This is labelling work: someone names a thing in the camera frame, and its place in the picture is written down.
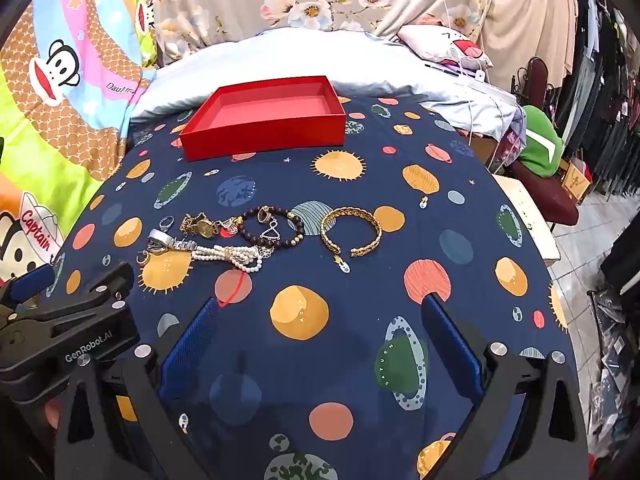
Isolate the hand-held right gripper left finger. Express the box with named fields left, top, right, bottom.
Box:
left=52, top=296, right=236, bottom=480

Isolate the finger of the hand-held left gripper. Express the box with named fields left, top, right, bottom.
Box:
left=0, top=263, right=57, bottom=307
left=9, top=261, right=137, bottom=332

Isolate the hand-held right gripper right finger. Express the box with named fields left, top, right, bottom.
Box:
left=420, top=292, right=588, bottom=480

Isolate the silver clip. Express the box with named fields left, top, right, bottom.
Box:
left=146, top=228, right=197, bottom=256

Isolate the white pearl bracelet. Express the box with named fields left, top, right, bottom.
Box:
left=192, top=243, right=265, bottom=275

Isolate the gold wristwatch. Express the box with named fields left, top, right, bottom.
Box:
left=179, top=212, right=221, bottom=239

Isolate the silver chain pendant necklace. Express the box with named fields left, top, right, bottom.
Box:
left=258, top=220, right=284, bottom=259

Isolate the dark bead bracelet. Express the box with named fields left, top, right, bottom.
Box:
left=238, top=205, right=306, bottom=250

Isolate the gold cuff bracelet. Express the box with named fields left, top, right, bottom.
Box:
left=320, top=206, right=384, bottom=259

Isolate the red cardboard box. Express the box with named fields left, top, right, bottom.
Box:
left=179, top=76, right=347, bottom=162

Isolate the navy planet print blanket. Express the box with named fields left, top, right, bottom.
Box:
left=42, top=92, right=581, bottom=480

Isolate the pile of plastic-wrapped packets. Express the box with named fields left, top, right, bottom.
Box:
left=585, top=300, right=640, bottom=461

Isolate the colourful cartoon monkey blanket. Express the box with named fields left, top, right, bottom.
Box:
left=0, top=0, right=162, bottom=286

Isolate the dark red chair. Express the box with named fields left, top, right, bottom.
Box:
left=510, top=57, right=581, bottom=226

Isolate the tan cardboard box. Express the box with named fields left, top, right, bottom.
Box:
left=562, top=162, right=594, bottom=206

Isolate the green cloth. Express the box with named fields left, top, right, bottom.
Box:
left=517, top=105, right=566, bottom=179

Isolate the rack of hanging clothes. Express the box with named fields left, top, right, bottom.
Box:
left=565, top=0, right=640, bottom=202

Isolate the white cartoon face pillow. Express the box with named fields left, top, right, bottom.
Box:
left=397, top=24, right=494, bottom=71

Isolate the light blue pillow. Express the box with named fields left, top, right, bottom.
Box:
left=131, top=29, right=526, bottom=137

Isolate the grey floral cloth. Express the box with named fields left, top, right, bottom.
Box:
left=150, top=0, right=501, bottom=68

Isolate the beige hanging curtain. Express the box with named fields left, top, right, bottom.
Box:
left=479, top=0, right=583, bottom=93

